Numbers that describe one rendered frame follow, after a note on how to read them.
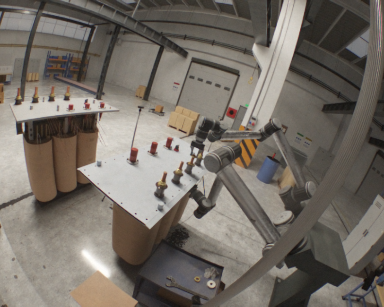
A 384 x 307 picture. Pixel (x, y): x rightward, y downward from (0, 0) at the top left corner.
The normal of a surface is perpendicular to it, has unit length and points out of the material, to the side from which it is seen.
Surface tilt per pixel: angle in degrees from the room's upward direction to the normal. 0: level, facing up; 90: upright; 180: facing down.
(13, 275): 0
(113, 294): 0
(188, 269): 0
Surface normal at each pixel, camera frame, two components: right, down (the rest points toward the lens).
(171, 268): 0.32, -0.88
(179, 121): -0.35, 0.25
